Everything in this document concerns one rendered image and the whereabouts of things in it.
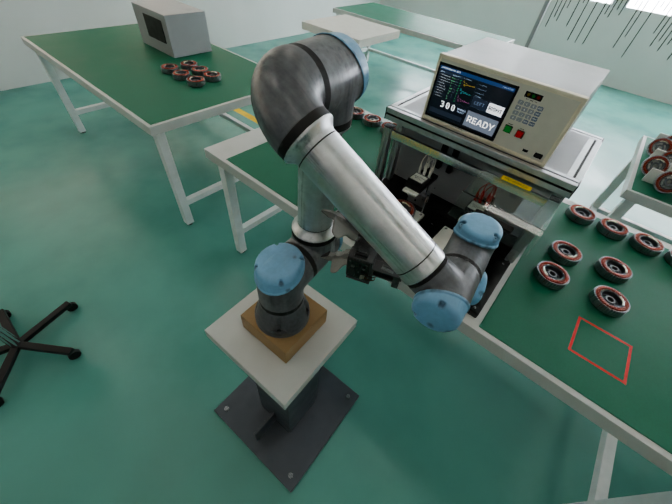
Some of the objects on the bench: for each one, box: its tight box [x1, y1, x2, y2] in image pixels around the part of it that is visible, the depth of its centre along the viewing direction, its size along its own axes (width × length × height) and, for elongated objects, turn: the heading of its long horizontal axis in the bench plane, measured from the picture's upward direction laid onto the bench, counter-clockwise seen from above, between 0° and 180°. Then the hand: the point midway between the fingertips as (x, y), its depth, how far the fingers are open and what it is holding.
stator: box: [589, 285, 631, 317], centre depth 108 cm, size 11×11×4 cm
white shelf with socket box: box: [302, 14, 400, 48], centre depth 176 cm, size 35×37×46 cm
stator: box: [548, 240, 583, 266], centre depth 122 cm, size 11×11×4 cm
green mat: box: [479, 202, 672, 454], centre depth 113 cm, size 94×61×1 cm, turn 135°
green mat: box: [226, 114, 393, 211], centre depth 163 cm, size 94×61×1 cm, turn 135°
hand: (322, 232), depth 71 cm, fingers open, 14 cm apart
